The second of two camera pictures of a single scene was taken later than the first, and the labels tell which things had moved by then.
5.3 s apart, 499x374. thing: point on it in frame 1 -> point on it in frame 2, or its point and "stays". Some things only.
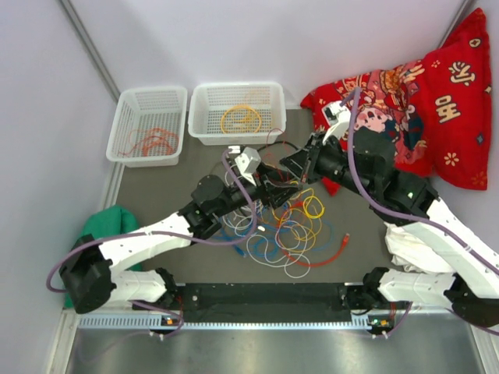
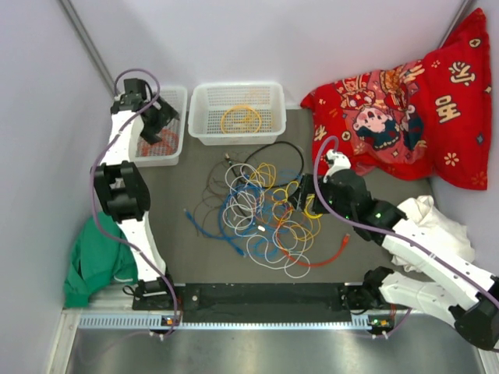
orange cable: x=153 y=142 stays
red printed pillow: x=435 y=108 stays
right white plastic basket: x=242 y=113 stays
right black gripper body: x=325 y=161 -> x=309 y=187
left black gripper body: x=260 y=191 -> x=158 y=120
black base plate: x=262 y=302 stays
